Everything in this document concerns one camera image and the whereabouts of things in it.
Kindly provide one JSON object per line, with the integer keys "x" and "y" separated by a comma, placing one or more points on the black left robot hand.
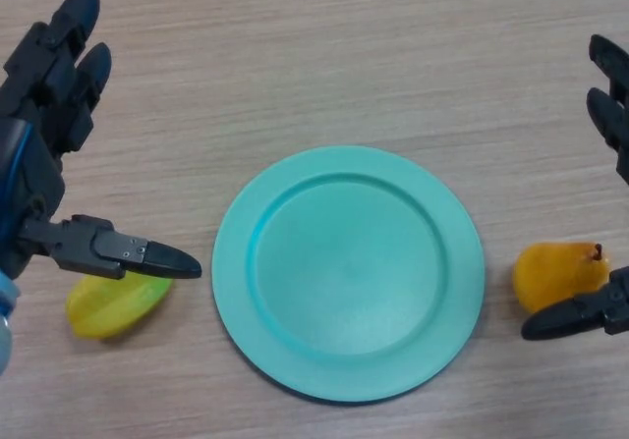
{"x": 34, "y": 181}

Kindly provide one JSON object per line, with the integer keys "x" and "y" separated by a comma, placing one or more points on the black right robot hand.
{"x": 575, "y": 317}

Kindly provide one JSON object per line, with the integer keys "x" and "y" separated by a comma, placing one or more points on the yellow orange pear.
{"x": 550, "y": 274}

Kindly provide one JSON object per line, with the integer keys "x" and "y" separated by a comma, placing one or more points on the teal round plate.
{"x": 346, "y": 277}

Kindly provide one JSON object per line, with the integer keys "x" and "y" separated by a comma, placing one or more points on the yellow green starfruit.
{"x": 113, "y": 313}

